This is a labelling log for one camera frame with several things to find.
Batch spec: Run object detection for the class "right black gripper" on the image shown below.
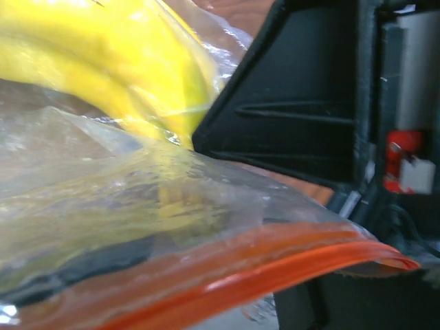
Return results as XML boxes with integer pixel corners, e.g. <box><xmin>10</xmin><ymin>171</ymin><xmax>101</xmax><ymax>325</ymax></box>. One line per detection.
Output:
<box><xmin>329</xmin><ymin>1</ymin><xmax>439</xmax><ymax>265</ymax></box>

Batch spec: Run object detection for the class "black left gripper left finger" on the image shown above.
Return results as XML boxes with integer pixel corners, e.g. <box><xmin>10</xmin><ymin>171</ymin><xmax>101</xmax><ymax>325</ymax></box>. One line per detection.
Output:
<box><xmin>1</xmin><ymin>236</ymin><xmax>155</xmax><ymax>306</ymax></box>

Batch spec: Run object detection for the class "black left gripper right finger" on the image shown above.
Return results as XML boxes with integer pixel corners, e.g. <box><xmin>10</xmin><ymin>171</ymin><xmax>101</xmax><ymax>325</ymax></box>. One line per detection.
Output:
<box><xmin>274</xmin><ymin>268</ymin><xmax>439</xmax><ymax>330</ymax></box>

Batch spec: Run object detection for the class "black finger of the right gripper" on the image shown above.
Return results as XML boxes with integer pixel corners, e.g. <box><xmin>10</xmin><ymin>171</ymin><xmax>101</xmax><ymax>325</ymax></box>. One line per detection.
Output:
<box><xmin>192</xmin><ymin>1</ymin><xmax>358</xmax><ymax>186</ymax></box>

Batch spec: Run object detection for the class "clear zip top bag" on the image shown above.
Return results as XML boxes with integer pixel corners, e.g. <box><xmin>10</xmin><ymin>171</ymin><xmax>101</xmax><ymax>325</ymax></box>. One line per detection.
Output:
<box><xmin>0</xmin><ymin>0</ymin><xmax>420</xmax><ymax>330</ymax></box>

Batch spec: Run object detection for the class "yellow fake banana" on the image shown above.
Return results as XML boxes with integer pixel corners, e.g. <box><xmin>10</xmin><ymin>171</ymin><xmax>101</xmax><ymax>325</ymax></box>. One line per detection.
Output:
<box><xmin>1</xmin><ymin>1</ymin><xmax>222</xmax><ymax>148</ymax></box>

